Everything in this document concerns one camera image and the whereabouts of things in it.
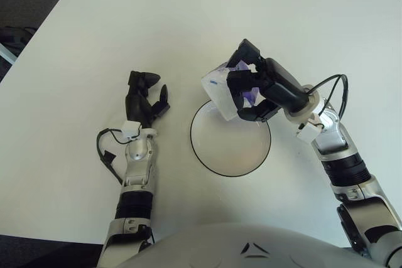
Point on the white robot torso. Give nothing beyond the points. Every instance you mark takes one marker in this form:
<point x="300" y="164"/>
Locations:
<point x="251" y="249"/>

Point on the purple tissue paper pack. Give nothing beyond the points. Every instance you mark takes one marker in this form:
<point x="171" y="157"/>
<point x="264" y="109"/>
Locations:
<point x="220" y="92"/>

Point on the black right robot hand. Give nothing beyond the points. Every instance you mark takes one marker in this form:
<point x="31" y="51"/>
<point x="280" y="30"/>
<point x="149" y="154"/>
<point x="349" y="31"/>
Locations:
<point x="282" y="89"/>

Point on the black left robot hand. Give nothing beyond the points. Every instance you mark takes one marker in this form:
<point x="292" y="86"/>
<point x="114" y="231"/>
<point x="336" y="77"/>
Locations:
<point x="136" y="101"/>

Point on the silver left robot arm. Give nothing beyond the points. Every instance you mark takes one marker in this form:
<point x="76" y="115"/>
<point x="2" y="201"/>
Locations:
<point x="136" y="161"/>

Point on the black bag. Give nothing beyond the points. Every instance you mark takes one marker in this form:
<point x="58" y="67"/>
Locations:
<point x="15" y="37"/>

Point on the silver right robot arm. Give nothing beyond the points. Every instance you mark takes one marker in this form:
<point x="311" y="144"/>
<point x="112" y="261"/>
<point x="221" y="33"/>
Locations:
<point x="348" y="167"/>

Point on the white plate with black rim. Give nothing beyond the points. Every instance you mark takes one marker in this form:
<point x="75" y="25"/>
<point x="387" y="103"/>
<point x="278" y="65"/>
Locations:
<point x="229" y="152"/>

